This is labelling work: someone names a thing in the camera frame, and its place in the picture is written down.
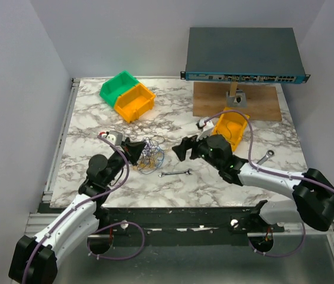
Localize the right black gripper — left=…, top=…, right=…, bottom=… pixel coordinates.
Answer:
left=172, top=130, right=222, bottom=170

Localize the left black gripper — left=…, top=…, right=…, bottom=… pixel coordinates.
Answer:
left=104, top=141, right=145, bottom=185

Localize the cable bundle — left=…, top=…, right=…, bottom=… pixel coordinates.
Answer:
left=134, top=134, right=166, bottom=175

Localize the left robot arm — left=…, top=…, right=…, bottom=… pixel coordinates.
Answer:
left=8, top=132, right=145, bottom=283

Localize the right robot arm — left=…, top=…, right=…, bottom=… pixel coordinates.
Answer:
left=172, top=135, right=334, bottom=232

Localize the open-end silver wrench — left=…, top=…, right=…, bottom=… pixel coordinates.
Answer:
left=158, top=169, right=193, bottom=178

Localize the yellow bin right side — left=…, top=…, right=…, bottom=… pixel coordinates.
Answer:
left=211, top=112, right=248, bottom=152

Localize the yellow bin beside green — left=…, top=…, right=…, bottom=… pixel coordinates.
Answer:
left=114, top=83, right=155, bottom=123

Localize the green plastic bin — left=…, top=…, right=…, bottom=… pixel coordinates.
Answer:
left=100, top=70, right=139, bottom=108

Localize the wooden board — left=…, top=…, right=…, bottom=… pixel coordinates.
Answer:
left=193, top=82, right=282, bottom=122

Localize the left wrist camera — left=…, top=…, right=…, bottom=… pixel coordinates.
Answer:
left=98, top=130, right=123, bottom=146

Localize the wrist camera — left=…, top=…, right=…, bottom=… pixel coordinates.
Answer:
left=98, top=130, right=123, bottom=146
left=196, top=118, right=215, bottom=141

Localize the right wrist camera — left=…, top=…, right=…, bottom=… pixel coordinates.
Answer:
left=196, top=118, right=215, bottom=141

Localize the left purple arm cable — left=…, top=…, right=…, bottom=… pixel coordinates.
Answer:
left=21, top=134, right=145, bottom=282

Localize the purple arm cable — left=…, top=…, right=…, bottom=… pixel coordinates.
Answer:
left=205, top=109, right=334, bottom=257
left=21, top=134, right=145, bottom=282

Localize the grey stand bracket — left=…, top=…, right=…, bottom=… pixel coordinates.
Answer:
left=226, top=82, right=247, bottom=108

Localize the ratchet ring wrench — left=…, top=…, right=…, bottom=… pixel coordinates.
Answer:
left=257, top=150, right=275, bottom=165

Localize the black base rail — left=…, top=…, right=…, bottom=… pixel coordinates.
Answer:
left=82, top=201, right=283, bottom=247

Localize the network switch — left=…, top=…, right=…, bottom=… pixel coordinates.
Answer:
left=180, top=27, right=310, bottom=84

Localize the aluminium frame rail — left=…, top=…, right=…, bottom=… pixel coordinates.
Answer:
left=23, top=78, right=80, bottom=235

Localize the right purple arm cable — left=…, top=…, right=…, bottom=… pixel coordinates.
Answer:
left=205, top=109, right=334, bottom=257

